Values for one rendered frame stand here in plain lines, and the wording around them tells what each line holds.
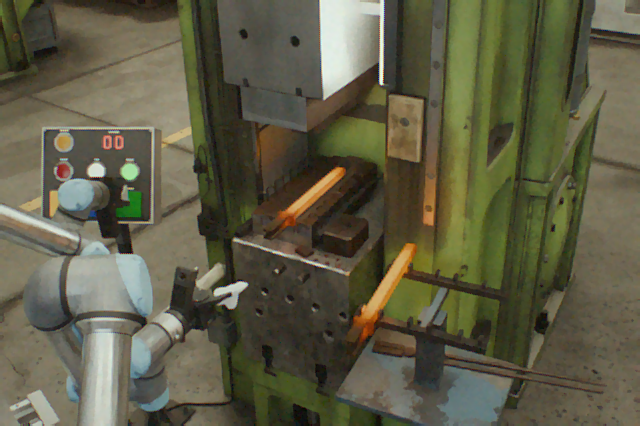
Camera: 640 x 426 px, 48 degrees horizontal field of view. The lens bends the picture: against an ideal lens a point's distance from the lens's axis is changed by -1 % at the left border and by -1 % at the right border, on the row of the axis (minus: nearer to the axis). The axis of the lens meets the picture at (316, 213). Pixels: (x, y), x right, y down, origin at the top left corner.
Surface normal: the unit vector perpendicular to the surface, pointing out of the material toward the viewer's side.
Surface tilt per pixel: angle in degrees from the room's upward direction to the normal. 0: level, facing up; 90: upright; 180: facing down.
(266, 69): 90
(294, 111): 90
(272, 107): 90
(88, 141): 60
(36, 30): 90
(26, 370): 0
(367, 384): 0
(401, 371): 0
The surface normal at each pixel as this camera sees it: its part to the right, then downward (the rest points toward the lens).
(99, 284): -0.07, -0.32
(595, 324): -0.03, -0.86
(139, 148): -0.08, 0.00
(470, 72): -0.49, 0.45
